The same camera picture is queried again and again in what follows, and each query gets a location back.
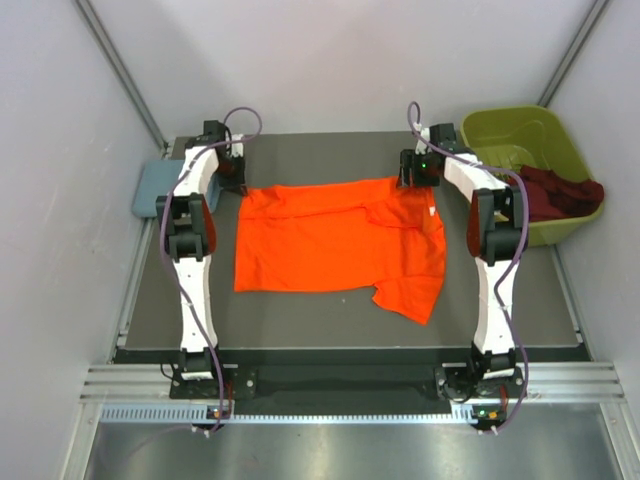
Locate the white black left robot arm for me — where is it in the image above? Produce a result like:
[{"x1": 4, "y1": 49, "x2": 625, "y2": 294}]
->
[{"x1": 156, "y1": 120, "x2": 247, "y2": 397}]

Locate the folded grey-blue t shirt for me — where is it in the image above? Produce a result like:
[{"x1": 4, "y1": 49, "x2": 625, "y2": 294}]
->
[{"x1": 132, "y1": 158, "x2": 221, "y2": 218}]

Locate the aluminium corner post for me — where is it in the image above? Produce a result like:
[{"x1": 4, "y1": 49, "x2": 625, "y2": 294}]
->
[
  {"x1": 536, "y1": 0, "x2": 612, "y2": 108},
  {"x1": 72, "y1": 0, "x2": 168, "y2": 152}
]

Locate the right aluminium corner post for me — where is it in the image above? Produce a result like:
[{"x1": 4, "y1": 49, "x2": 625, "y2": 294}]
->
[{"x1": 536, "y1": 0, "x2": 612, "y2": 108}]

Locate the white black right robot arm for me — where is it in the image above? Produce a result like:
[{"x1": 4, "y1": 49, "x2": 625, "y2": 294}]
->
[{"x1": 397, "y1": 121, "x2": 529, "y2": 396}]

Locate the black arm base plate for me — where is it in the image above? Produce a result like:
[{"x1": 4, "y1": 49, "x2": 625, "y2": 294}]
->
[{"x1": 168, "y1": 362, "x2": 531, "y2": 401}]

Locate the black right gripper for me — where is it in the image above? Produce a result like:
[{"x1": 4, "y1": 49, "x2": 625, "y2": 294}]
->
[{"x1": 396, "y1": 150, "x2": 439, "y2": 189}]

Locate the green plastic basket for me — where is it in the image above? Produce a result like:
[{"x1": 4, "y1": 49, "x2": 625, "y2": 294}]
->
[{"x1": 460, "y1": 105, "x2": 604, "y2": 247}]

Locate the slotted grey cable duct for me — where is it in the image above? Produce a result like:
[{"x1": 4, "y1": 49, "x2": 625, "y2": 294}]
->
[{"x1": 101, "y1": 403, "x2": 506, "y2": 424}]

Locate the dark red t shirt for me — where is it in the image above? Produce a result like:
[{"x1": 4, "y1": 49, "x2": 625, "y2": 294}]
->
[{"x1": 519, "y1": 166, "x2": 605, "y2": 222}]

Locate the left aluminium corner post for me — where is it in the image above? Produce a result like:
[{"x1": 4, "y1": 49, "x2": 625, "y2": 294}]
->
[{"x1": 72, "y1": 0, "x2": 168, "y2": 152}]

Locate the aluminium front frame rail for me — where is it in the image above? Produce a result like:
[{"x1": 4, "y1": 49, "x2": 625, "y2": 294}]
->
[{"x1": 80, "y1": 362, "x2": 625, "y2": 403}]

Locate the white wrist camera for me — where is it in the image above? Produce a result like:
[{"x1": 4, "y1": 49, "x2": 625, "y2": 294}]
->
[
  {"x1": 230, "y1": 134, "x2": 247, "y2": 158},
  {"x1": 415, "y1": 127, "x2": 430, "y2": 155}
]

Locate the orange t shirt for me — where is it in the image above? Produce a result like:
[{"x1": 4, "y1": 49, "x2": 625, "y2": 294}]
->
[{"x1": 234, "y1": 177, "x2": 447, "y2": 325}]

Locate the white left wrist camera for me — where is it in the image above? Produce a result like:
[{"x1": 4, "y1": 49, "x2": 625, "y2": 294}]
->
[{"x1": 230, "y1": 134, "x2": 247, "y2": 158}]

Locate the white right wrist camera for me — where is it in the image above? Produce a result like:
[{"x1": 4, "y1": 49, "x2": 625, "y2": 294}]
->
[{"x1": 415, "y1": 127, "x2": 430, "y2": 155}]

